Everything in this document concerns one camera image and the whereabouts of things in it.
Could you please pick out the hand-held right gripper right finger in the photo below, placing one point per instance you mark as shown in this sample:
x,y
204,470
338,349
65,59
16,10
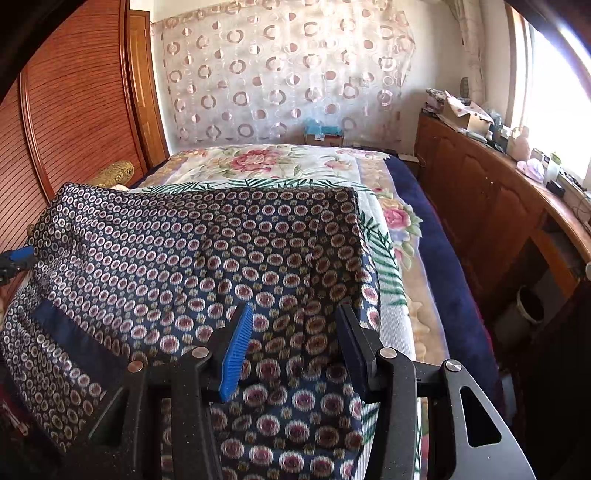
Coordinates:
x,y
358,350

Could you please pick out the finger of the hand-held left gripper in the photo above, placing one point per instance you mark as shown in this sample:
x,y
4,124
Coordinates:
x,y
11,271
21,254

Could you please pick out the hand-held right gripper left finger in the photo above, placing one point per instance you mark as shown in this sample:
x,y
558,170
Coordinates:
x,y
235,350

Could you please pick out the navy circle-print shirt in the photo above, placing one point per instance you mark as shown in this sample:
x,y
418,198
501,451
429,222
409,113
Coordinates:
x,y
161,258

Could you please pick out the palm-leaf print blanket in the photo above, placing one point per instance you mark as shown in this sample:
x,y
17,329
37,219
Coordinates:
x,y
395,323

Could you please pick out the navy bedsheet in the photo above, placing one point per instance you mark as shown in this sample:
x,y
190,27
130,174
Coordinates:
x,y
443,277

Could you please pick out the gold patterned pillow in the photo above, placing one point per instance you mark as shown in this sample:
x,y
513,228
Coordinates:
x,y
113,173

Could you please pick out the red zippered bag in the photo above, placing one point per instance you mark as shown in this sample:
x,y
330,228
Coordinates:
x,y
11,410

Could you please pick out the wooden slatted wardrobe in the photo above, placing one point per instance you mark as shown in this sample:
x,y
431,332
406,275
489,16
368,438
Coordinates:
x,y
78,115

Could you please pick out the white trash bin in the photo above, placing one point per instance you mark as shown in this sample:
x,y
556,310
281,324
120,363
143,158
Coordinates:
x,y
521,314

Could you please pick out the floral blanket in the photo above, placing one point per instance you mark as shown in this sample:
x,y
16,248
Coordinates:
x,y
258,161

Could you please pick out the white power strip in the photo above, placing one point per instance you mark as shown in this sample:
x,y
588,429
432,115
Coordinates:
x,y
406,158

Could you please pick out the low wooden cabinet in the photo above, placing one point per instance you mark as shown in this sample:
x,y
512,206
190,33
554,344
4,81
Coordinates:
x,y
485,194

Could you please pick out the box with blue cloth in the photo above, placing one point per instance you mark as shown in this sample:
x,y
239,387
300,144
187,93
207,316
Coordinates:
x,y
323,136

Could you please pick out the lilac plastic bag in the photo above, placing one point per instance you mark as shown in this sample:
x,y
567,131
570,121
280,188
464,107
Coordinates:
x,y
531,168

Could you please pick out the open cardboard box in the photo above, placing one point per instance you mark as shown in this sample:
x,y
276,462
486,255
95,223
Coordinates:
x,y
471,122

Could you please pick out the small black box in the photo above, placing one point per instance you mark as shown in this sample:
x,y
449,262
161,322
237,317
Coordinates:
x,y
554,187

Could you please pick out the pink bottle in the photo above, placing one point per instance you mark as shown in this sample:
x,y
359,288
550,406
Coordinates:
x,y
519,145

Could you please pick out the patterned storage box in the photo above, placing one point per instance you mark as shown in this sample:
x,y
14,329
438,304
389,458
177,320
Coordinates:
x,y
434,99

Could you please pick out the white bottle green cap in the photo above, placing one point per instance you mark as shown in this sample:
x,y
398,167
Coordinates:
x,y
551,168

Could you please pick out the sheer circle-print curtain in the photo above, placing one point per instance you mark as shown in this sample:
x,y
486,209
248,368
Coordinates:
x,y
277,69

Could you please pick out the bright window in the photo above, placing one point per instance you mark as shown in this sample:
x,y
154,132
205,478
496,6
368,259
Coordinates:
x,y
554,92

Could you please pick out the beige window curtain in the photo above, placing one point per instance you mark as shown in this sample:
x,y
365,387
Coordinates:
x,y
471,46

